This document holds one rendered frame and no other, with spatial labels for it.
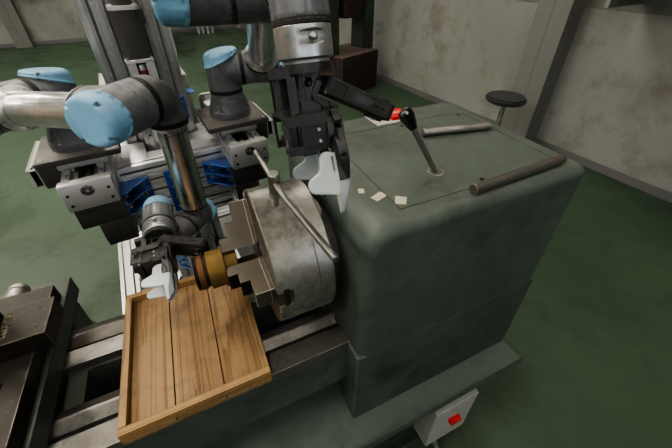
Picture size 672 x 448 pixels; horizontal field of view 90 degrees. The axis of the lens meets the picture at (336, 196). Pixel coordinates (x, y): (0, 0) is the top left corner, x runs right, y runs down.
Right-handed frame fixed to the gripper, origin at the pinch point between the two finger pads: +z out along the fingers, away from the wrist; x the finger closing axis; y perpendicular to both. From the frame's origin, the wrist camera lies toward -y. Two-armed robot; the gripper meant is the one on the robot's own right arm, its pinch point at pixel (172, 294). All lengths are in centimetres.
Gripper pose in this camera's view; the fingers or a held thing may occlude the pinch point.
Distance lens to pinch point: 80.0
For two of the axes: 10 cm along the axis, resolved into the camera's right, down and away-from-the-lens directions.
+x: 0.0, -8.2, -5.8
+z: 4.2, 5.3, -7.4
